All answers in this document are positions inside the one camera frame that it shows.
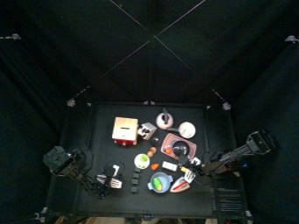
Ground blue toy pot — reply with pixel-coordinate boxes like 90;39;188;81
145;171;173;194

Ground black round pan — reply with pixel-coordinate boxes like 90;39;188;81
104;161;126;179

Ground white toy utensil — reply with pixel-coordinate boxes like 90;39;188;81
110;164;121;177

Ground white toy block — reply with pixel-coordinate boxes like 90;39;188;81
161;160;178;172

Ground green yellow toy corn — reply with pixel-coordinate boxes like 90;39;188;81
152;178;164;191

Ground white round plate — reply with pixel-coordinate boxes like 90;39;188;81
133;153;152;171

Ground pink toy tray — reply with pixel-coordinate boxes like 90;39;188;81
160;132;199;161

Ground white text label sticker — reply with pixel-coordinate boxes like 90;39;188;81
216;187;243;212

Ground wooden toy toaster red base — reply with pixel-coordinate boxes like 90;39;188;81
110;116;140;147

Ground white toy kettle black handle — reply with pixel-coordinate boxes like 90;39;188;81
153;108;174;131

